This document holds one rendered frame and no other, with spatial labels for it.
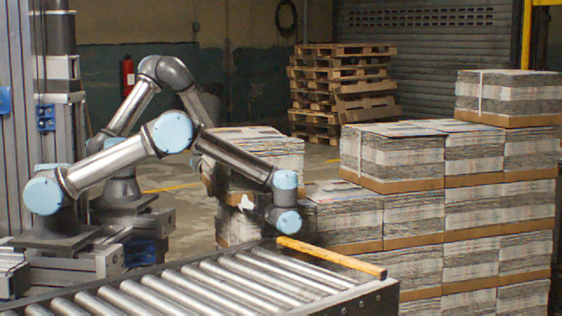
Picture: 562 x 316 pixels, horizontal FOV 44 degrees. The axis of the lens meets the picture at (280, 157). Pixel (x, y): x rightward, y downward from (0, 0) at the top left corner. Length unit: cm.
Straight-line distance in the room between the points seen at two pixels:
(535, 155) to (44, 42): 203
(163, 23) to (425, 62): 386
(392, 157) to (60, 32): 131
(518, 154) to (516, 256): 45
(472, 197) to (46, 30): 179
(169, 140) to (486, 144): 144
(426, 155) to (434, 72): 780
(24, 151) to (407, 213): 146
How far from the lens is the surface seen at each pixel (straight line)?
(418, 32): 1079
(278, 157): 254
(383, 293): 189
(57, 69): 253
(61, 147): 253
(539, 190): 325
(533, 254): 330
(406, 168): 280
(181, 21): 1019
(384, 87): 956
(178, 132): 209
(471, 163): 297
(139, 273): 201
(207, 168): 277
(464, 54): 1034
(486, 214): 309
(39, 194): 216
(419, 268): 294
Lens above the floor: 146
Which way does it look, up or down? 10 degrees down
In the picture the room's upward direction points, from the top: straight up
